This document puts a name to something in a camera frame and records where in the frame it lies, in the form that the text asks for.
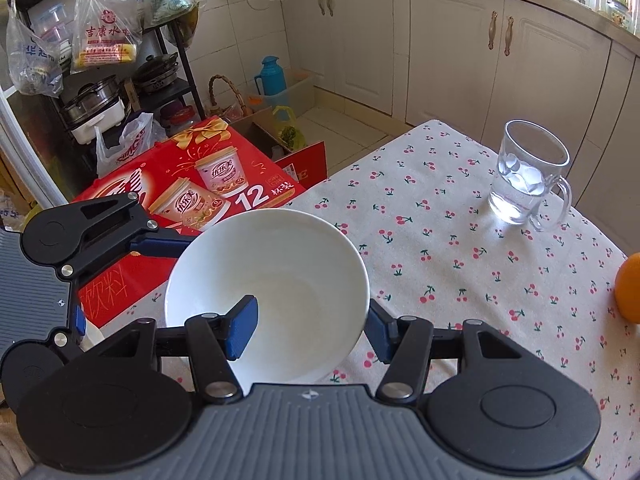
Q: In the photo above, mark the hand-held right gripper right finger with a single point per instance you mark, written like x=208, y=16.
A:
x=380, y=335

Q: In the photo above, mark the steel steamer pot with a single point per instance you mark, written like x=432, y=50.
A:
x=90, y=100

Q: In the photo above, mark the wicker basket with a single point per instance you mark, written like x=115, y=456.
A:
x=227, y=105

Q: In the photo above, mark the white electric pot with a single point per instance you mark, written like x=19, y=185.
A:
x=97, y=122

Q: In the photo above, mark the yellow green bag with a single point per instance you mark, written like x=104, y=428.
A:
x=290, y=130

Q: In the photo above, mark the glass jar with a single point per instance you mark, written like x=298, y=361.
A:
x=619, y=12

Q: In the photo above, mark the teal thermos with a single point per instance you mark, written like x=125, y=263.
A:
x=270, y=77

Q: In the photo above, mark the glass mug with water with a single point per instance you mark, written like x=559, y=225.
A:
x=520, y=195

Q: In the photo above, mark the small white bowl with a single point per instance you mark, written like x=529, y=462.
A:
x=280, y=270

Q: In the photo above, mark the cherry print tablecloth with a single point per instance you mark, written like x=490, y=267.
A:
x=450, y=240

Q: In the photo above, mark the red drink carton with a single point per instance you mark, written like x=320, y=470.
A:
x=220, y=160

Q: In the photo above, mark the orange with leaf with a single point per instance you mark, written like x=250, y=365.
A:
x=630, y=290

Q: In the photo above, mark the purple lid jar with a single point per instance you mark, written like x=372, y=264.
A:
x=178, y=120

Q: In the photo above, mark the black lidded pot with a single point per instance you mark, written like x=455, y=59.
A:
x=155, y=72

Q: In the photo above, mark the clear bag blue print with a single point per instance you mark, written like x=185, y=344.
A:
x=30, y=60

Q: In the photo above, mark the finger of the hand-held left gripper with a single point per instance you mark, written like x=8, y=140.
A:
x=80, y=325
x=160, y=246

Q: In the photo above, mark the bag with yellow packets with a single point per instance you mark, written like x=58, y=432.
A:
x=102, y=35

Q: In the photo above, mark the white kitchen cabinets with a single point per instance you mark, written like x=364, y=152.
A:
x=450, y=60

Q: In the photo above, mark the clear storage bin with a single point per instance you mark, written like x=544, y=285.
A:
x=300, y=92

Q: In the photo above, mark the bag with green contents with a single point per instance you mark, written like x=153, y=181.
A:
x=170, y=5

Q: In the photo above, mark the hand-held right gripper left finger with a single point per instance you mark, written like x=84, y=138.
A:
x=242, y=327

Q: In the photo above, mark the white red plastic bag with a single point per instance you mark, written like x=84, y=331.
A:
x=125, y=145

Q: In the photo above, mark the black shelf rack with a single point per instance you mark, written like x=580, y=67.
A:
x=187, y=70

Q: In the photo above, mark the brown cardboard box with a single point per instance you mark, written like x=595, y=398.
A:
x=255, y=130

